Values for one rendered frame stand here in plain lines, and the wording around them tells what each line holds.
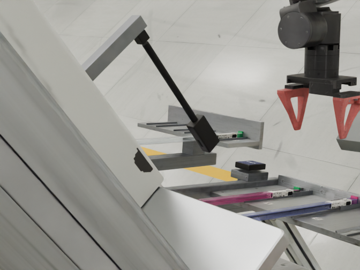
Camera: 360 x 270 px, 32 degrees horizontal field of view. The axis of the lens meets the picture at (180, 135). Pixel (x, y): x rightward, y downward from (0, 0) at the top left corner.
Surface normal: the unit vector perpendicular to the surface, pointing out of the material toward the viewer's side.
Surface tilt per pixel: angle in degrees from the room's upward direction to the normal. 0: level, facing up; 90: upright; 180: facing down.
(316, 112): 0
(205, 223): 0
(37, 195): 90
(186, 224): 0
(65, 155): 90
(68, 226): 90
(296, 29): 54
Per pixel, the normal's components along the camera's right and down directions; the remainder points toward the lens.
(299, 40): -0.63, 0.18
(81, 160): 0.64, 0.15
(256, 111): -0.48, -0.70
